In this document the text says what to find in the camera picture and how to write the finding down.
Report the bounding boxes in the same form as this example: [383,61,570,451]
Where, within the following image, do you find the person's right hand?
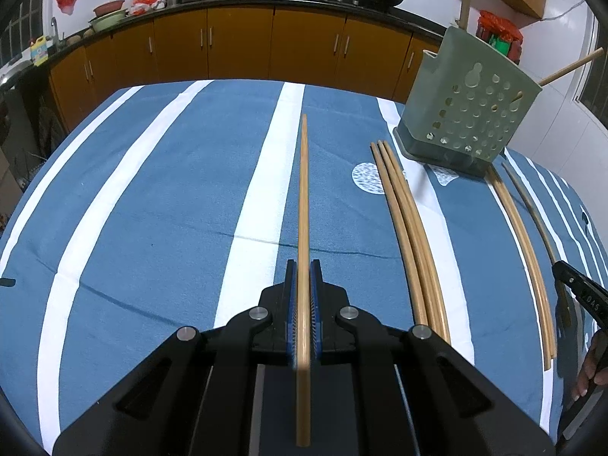
[572,330,608,402]

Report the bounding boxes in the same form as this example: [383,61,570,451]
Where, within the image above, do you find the orange base cabinets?
[47,5,452,131]

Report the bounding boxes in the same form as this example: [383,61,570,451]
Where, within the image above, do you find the green perforated utensil holder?
[393,25,543,181]

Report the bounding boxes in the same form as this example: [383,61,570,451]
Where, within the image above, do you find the blue white striped tablecloth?
[0,80,602,456]

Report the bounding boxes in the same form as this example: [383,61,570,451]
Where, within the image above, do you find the red packaged goods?
[476,9,523,65]

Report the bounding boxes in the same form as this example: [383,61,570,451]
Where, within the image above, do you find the steel sink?
[0,64,29,86]

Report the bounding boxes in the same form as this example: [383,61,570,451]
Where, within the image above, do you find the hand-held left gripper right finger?
[310,259,556,456]

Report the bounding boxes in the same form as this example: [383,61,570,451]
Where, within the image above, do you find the black kitchen countertop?
[0,0,457,81]

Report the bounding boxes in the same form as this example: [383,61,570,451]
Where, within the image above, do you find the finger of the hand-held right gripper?
[552,260,608,331]

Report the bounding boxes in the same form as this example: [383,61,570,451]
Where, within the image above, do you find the dark chopstick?
[501,161,558,264]

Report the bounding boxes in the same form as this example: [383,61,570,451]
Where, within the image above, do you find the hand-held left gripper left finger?
[52,259,298,456]

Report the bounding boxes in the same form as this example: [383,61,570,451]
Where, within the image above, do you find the yellow detergent bottle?
[30,34,51,65]

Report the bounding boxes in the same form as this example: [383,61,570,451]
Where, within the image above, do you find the barred window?
[0,0,43,65]

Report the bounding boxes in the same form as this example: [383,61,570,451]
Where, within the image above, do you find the pink basin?
[92,0,127,17]

